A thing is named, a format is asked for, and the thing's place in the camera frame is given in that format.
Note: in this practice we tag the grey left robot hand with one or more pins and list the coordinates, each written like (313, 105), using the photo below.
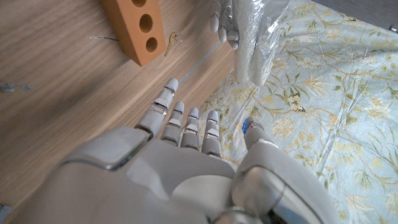
(227, 25)

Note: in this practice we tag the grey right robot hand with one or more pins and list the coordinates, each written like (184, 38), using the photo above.
(155, 180)

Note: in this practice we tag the aluminum foil roll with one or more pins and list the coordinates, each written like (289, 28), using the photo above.
(258, 40)

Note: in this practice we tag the orange three-hole brick block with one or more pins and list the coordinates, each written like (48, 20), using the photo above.
(136, 34)

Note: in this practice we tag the small brass key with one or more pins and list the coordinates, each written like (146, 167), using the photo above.
(169, 45)

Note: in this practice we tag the floral printed backdrop cloth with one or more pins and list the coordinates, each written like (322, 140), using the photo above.
(342, 93)

